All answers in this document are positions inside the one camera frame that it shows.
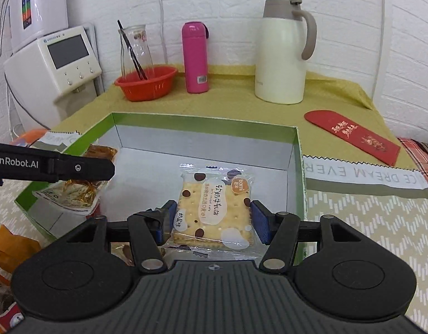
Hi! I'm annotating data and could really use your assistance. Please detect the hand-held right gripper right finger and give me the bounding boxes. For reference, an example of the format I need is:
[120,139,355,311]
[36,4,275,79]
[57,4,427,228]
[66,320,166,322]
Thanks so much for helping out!
[250,200,362,274]

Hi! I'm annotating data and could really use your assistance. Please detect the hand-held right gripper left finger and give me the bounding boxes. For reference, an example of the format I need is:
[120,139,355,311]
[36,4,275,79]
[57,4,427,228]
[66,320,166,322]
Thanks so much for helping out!
[66,200,176,274]

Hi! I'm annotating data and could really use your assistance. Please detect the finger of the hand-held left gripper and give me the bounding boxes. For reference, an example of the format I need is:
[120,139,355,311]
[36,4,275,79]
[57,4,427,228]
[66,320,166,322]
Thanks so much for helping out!
[47,149,116,183]

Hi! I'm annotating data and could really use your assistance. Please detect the amber clear snack packet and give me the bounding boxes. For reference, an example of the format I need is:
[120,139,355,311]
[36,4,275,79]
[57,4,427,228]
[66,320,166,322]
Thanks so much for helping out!
[31,144,119,217]

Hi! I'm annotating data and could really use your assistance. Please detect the dotted cracker packet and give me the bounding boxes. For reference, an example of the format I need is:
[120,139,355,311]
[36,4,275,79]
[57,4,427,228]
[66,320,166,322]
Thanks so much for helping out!
[161,163,265,260]

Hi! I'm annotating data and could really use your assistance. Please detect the green cardboard box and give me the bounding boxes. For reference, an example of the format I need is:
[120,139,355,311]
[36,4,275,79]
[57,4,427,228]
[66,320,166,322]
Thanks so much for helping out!
[14,112,307,276]

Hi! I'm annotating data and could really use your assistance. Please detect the orange round packet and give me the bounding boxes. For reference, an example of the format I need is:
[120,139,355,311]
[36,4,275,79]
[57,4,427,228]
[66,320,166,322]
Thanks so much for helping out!
[10,128,50,147]

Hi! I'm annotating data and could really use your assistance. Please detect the white water dispenser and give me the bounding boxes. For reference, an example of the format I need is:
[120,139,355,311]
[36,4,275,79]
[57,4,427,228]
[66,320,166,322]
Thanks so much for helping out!
[3,25,104,131]

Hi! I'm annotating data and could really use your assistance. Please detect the orange snack packet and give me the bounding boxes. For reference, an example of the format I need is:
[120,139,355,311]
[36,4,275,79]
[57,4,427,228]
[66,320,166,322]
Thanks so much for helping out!
[0,224,43,283]

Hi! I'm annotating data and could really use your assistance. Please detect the red plastic basket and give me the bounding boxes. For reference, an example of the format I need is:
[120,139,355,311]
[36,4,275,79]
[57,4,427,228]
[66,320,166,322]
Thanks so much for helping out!
[114,65,179,102]

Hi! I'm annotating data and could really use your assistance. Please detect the yellow-green tablecloth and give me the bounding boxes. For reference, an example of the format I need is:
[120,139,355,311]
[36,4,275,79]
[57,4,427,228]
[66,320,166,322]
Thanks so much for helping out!
[14,63,403,210]

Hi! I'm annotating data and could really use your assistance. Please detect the black chopsticks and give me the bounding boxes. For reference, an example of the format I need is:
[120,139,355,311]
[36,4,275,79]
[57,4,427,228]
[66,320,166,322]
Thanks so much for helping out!
[117,20,148,80]

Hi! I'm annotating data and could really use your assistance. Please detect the red envelope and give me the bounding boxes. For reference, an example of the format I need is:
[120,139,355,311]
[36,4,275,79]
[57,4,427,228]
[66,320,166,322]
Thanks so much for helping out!
[304,109,401,167]

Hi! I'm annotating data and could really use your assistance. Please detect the clear glass carafe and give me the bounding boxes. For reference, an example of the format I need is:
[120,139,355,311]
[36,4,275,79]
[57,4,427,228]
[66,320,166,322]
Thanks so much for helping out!
[118,24,155,77]

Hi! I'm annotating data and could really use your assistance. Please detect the dark red snack packet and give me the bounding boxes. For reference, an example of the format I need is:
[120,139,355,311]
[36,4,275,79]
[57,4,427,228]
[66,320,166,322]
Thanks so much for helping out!
[0,281,27,332]

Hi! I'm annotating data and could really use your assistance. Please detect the pink thermos bottle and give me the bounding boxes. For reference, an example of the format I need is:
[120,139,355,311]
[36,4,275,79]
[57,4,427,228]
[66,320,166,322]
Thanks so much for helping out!
[181,21,211,94]

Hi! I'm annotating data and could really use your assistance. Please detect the cream thermos jug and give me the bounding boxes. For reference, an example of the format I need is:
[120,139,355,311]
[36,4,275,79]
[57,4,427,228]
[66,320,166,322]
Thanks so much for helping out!
[254,0,318,105]

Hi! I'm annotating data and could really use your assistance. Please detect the orange plaid cloth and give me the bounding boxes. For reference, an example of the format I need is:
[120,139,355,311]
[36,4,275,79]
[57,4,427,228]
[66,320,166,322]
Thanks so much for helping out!
[397,137,428,196]

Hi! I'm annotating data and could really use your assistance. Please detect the white wall water purifier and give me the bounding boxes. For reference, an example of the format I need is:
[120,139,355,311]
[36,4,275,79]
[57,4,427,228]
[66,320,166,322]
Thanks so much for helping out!
[7,0,69,53]

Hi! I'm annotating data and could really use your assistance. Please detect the white wall cable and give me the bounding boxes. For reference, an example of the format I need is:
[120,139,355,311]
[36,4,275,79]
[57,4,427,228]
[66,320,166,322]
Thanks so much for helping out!
[371,0,387,102]

